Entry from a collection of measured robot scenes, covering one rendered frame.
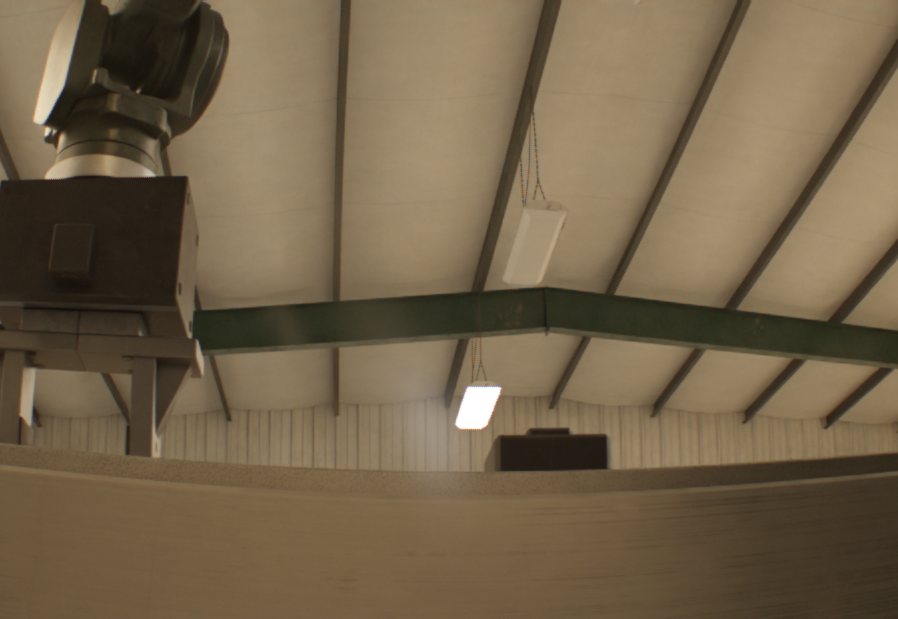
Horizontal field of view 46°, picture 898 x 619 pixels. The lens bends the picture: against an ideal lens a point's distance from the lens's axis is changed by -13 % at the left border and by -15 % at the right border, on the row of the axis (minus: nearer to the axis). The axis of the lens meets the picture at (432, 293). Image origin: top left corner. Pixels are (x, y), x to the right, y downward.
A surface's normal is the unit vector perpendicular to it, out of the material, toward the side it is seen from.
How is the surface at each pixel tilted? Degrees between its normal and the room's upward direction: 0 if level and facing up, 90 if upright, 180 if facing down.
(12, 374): 90
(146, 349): 90
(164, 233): 90
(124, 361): 180
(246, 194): 176
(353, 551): 90
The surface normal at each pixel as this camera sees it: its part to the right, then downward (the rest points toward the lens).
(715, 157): -0.18, 0.90
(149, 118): 0.65, -0.30
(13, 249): 0.07, -0.40
